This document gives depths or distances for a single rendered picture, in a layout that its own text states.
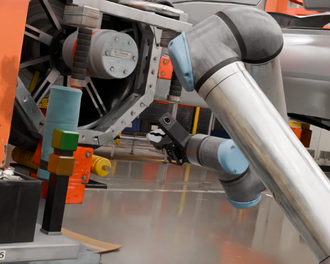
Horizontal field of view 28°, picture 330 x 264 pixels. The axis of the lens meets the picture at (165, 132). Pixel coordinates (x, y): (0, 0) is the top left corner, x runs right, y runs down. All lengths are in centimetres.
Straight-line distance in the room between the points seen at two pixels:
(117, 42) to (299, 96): 259
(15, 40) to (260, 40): 51
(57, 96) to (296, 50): 277
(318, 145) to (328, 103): 618
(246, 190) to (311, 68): 248
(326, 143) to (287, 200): 925
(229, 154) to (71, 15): 55
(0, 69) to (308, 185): 66
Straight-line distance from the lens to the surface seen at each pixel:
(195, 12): 243
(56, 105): 178
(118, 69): 184
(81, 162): 198
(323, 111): 423
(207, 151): 180
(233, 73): 136
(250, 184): 185
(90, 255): 216
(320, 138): 1038
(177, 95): 189
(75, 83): 167
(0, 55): 139
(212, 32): 139
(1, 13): 139
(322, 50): 425
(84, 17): 168
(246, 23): 141
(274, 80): 157
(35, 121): 188
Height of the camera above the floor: 76
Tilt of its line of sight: 3 degrees down
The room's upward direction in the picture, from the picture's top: 9 degrees clockwise
